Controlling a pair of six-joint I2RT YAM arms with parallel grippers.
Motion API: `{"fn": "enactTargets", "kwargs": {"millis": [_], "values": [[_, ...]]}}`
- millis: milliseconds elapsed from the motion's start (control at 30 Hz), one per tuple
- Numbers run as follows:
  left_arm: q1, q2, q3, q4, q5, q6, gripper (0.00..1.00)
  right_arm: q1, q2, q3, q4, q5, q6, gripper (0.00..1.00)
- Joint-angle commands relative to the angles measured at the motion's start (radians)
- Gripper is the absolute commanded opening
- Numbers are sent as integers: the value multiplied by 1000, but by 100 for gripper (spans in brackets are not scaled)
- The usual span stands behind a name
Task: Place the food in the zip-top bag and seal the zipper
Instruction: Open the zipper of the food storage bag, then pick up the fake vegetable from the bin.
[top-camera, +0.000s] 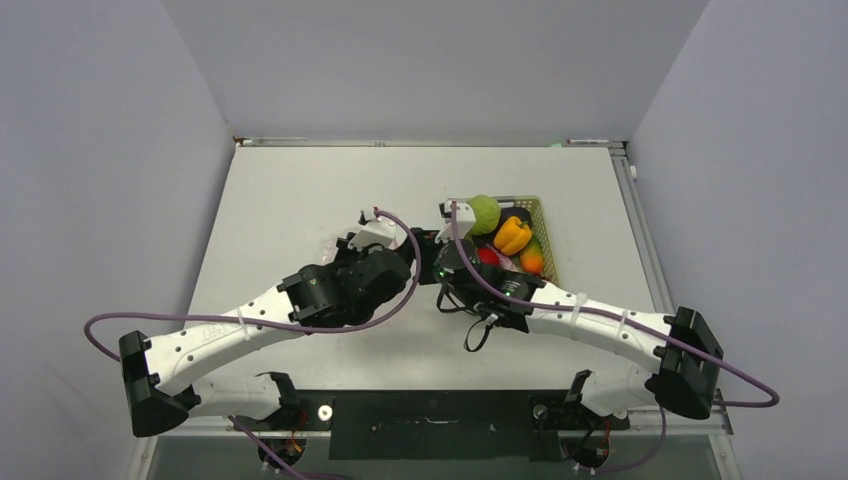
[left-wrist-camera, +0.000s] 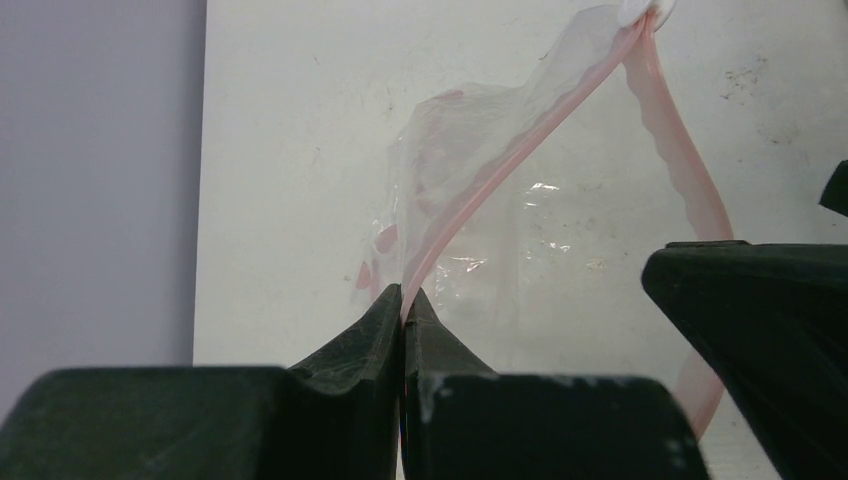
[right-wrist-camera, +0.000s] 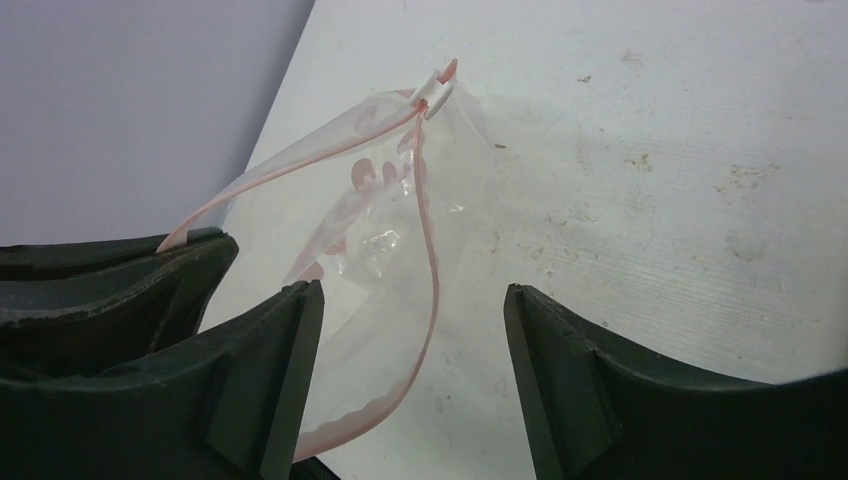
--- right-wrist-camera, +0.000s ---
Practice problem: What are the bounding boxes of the clear zip top bag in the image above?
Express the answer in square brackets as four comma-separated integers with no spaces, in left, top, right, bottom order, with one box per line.
[160,63,494,461]

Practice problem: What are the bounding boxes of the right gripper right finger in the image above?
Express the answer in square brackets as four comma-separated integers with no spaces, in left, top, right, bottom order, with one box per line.
[503,284,847,479]

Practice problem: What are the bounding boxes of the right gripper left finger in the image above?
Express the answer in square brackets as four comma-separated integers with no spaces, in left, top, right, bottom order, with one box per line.
[1,281,325,479]

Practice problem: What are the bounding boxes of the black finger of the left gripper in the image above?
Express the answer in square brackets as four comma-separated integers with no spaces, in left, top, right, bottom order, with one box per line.
[1,228,239,378]

